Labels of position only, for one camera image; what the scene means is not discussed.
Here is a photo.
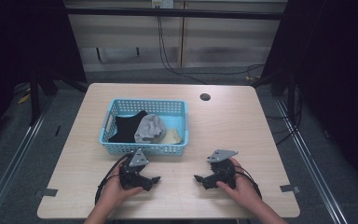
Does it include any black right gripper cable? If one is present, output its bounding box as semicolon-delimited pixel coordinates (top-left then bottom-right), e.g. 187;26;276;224
234;165;263;200

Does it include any blue plastic basket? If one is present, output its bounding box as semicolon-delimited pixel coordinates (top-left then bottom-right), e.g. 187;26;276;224
98;98;189;157

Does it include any black curtain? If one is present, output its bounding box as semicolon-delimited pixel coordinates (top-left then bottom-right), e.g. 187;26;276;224
260;0;358;195
0;0;88;153

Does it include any black wall cable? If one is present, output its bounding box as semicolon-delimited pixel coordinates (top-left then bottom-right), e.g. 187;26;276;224
156;14;266;86

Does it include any grey cloth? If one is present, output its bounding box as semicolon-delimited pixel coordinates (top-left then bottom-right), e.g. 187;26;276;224
133;113;168;145

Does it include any person's right hand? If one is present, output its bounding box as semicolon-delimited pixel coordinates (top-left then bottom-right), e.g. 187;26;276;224
215;157;262;210

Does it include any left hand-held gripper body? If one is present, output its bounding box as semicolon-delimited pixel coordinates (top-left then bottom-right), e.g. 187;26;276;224
118;147;154;192

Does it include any pale yellow cloth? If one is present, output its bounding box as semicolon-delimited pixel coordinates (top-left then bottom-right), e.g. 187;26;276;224
159;128;184;146

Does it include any white wall power outlet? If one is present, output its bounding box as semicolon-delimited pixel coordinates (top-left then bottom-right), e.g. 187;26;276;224
150;0;175;9

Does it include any metal floor rail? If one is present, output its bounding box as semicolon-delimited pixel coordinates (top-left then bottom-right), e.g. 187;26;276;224
0;99;52;224
274;97;351;224

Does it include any black horizontal metal bar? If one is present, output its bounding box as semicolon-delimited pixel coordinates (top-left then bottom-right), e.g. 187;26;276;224
64;7;286;21

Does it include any person's left hand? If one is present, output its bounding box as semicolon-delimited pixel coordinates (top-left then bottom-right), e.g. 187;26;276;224
101;167;145;208

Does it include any black metal stand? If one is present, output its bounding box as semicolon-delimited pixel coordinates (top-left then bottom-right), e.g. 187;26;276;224
251;69;302;129
27;66;90;127

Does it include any black cloth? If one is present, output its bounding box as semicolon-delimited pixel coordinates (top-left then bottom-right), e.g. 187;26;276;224
107;110;149;144

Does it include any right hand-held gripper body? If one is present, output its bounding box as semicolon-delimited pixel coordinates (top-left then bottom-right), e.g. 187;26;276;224
201;149;240;190

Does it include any grey tape strip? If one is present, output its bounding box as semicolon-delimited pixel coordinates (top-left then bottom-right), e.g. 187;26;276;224
34;188;59;199
279;184;302;194

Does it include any yellow floor object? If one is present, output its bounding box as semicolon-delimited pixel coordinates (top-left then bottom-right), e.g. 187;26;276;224
17;92;33;105

